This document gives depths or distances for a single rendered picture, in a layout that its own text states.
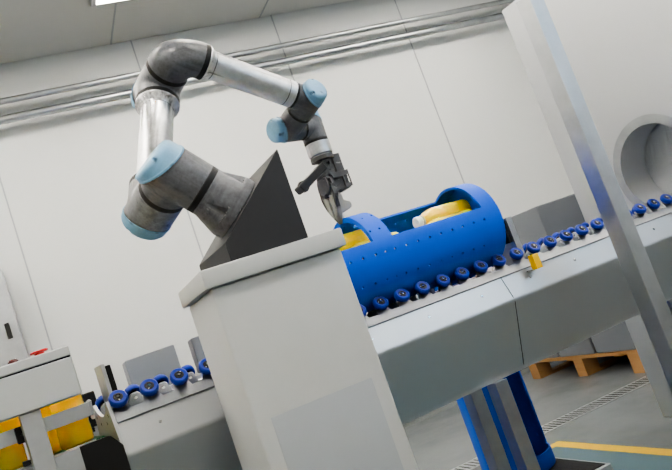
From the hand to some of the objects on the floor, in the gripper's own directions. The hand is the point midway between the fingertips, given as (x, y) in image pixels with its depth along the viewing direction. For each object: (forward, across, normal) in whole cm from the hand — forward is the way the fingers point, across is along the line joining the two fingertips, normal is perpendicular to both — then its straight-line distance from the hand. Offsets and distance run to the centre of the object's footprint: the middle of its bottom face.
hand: (337, 220), depth 224 cm
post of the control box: (+124, -29, +96) cm, 160 cm away
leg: (+123, +7, -30) cm, 127 cm away
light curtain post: (+123, -33, -74) cm, 147 cm away
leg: (+123, -7, -30) cm, 127 cm away
